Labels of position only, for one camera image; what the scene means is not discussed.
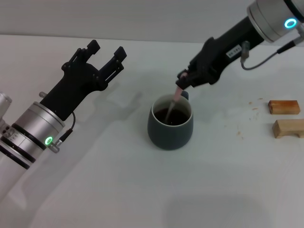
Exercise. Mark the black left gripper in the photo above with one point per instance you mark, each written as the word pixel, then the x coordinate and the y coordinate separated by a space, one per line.
pixel 71 90

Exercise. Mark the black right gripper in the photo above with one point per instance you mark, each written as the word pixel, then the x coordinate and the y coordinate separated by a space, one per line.
pixel 221 52

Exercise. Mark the dark grey coffee cup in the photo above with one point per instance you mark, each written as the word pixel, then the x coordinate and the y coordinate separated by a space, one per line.
pixel 166 137

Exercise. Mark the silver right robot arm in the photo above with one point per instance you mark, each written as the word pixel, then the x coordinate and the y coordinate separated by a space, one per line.
pixel 268 19

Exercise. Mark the brown stained wooden block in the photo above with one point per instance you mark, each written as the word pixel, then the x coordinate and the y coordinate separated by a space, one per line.
pixel 282 107

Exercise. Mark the pale notched wooden block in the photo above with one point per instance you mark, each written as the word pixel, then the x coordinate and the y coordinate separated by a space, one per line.
pixel 285 128

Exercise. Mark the silver grey left wrist camera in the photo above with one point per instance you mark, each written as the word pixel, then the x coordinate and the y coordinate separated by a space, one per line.
pixel 4 102

